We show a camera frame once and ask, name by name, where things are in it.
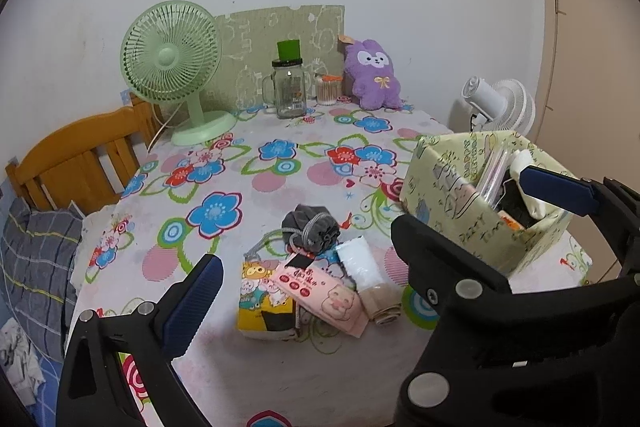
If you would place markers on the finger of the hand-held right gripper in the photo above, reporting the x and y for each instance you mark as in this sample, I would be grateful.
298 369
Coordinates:
435 257
550 189

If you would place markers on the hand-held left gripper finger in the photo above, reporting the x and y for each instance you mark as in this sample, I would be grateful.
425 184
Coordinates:
192 302

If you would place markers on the cream soft pack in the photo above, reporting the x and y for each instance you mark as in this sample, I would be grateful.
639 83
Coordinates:
537 207

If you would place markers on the black plastic bag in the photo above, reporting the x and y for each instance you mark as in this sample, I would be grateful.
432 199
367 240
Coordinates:
510 204

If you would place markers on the small orange packet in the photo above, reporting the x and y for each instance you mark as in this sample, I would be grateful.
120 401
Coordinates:
511 222

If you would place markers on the clear plastic pack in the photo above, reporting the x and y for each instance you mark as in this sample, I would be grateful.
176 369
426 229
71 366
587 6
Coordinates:
492 179

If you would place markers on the cartoon patterned storage box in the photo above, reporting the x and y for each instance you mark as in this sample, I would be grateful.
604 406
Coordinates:
450 197

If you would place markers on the yellow cartoon tissue pack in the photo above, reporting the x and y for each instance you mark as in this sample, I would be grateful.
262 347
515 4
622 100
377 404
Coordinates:
260 297

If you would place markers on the beige cloth roll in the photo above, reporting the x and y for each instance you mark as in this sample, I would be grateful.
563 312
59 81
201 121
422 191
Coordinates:
382 307

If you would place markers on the white pad pack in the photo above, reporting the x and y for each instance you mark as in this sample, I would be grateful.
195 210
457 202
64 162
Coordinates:
357 262

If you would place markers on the pink cartoon wipes pack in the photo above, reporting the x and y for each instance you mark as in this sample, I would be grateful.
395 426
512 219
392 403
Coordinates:
325 299

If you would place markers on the white fan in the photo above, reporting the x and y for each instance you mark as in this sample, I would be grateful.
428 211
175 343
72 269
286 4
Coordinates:
500 102

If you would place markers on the beige door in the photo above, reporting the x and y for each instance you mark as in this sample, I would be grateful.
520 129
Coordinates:
590 57

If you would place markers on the floral tablecloth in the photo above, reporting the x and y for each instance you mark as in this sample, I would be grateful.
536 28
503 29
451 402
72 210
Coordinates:
280 172

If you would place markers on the grey plaid pillow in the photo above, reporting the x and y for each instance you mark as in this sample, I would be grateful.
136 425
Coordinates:
40 257

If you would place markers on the blue bedsheet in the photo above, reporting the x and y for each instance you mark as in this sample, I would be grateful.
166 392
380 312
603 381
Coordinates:
47 377

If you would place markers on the white crumpled cloth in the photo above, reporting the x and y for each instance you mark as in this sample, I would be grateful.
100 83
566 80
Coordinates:
15 352

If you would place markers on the wooden headboard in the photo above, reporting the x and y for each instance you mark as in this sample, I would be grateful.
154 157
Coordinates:
75 157

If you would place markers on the purple plush bunny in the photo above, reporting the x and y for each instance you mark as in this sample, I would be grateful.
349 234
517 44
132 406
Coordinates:
372 77

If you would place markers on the cotton swab jar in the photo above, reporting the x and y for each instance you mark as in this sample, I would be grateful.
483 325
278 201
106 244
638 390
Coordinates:
328 92

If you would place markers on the glass mug with green lid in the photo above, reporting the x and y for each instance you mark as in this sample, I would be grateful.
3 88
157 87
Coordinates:
290 92

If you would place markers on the small brown object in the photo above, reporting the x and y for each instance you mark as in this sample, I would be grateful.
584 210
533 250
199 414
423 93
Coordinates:
345 42

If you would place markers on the green desk fan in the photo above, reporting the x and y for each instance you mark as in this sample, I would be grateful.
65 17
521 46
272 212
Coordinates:
165 57

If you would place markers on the green patterned board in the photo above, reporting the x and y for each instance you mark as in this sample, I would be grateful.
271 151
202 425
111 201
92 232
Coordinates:
260 32

